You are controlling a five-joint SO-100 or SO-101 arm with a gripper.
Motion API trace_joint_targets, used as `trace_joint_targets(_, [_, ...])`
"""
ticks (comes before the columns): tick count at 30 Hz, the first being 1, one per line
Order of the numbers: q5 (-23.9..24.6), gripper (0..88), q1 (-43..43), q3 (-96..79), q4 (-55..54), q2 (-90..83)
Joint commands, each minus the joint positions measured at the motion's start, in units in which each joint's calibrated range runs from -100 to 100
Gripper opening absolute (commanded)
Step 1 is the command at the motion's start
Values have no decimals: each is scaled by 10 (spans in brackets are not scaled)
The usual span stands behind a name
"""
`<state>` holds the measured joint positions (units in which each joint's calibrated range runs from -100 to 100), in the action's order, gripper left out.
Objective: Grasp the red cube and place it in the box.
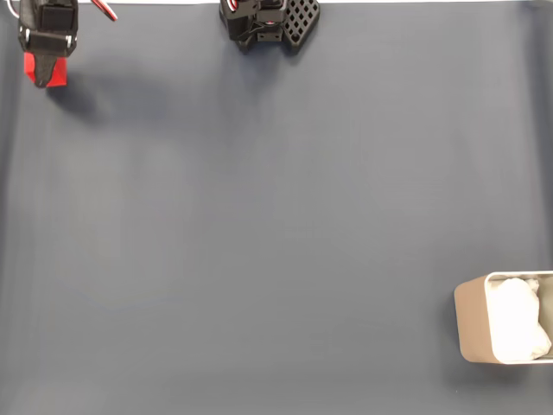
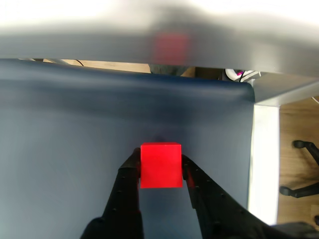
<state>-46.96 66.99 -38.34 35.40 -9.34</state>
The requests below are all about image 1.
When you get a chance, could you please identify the beige box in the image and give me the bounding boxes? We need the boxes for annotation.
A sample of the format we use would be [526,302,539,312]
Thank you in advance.
[453,271,553,366]

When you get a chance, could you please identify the white crumpled tissue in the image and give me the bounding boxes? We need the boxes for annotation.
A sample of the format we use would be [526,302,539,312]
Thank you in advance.
[487,278,553,362]

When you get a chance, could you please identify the red cube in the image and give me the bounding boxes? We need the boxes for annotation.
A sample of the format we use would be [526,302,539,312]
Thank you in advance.
[22,51,69,89]

